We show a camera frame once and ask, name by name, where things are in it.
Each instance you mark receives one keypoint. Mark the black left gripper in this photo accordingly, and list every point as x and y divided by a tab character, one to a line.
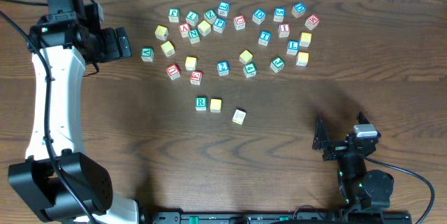
123	42

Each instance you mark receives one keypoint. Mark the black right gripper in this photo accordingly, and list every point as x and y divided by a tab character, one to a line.
322	142

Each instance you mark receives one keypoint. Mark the green R letter block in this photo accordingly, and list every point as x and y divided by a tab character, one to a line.
201	103

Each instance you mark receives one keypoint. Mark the green B letter block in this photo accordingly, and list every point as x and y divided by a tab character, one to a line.
239	116

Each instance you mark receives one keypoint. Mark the yellow O letter block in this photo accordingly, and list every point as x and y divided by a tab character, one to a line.
215	105

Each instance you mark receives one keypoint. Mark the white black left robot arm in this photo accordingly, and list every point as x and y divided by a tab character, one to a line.
57	180

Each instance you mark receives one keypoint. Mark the green V letter block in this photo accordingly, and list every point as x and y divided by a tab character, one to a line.
147	54

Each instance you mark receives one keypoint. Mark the yellow far left block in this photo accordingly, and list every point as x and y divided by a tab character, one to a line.
161	32

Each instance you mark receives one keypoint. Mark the yellow S letter block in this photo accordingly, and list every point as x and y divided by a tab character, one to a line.
168	48

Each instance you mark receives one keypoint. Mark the red U block lower left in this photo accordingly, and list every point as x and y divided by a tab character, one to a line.
173	72

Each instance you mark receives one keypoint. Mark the red u block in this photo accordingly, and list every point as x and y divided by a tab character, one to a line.
239	22
173	72

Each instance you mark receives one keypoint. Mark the red A letter block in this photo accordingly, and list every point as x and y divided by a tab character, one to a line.
184	29

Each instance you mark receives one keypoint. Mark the yellow C letter block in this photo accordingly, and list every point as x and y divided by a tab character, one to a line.
191	63

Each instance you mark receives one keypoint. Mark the green N letter block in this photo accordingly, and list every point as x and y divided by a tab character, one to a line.
194	36

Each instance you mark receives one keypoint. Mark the green L letter block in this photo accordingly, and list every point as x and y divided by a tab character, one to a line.
192	18

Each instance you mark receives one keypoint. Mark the red E letter block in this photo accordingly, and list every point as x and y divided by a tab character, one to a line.
196	77

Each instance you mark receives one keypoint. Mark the yellow right lower block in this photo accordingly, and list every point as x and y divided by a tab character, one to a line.
302	58

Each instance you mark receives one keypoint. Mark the yellow block near P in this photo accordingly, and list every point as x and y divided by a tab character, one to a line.
204	28

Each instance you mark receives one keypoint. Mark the green J letter block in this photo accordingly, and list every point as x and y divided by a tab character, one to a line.
277	64

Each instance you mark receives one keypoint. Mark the green Z letter block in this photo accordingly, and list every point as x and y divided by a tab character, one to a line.
210	16

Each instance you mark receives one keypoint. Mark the blue L letter block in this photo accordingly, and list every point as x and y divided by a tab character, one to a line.
292	47

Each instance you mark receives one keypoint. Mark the yellow right upper block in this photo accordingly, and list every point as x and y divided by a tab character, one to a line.
305	39

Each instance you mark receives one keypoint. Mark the blue P letter block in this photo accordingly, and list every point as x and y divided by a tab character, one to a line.
219	25

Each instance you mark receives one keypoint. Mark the blue 2 number block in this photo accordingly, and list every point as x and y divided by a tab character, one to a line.
223	68

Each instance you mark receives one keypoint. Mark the blue top letter block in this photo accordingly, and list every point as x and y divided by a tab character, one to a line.
223	8

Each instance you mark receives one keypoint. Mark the green 4 number block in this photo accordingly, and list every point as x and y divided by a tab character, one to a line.
249	70

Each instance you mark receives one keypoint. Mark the red M letter block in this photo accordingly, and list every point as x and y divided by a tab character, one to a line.
312	22

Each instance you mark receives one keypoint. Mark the red I letter block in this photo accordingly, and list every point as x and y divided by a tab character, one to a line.
284	30

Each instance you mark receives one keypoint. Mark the red U block upper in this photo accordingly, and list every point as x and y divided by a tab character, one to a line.
239	22

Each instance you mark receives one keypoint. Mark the yellow block near B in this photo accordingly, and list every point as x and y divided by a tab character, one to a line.
246	57

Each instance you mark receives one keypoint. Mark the blue T letter block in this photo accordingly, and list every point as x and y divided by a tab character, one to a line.
264	38

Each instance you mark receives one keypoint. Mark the blue 5 number block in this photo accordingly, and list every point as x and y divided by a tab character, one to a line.
279	14

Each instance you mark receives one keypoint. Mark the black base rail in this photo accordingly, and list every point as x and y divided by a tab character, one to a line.
305	214

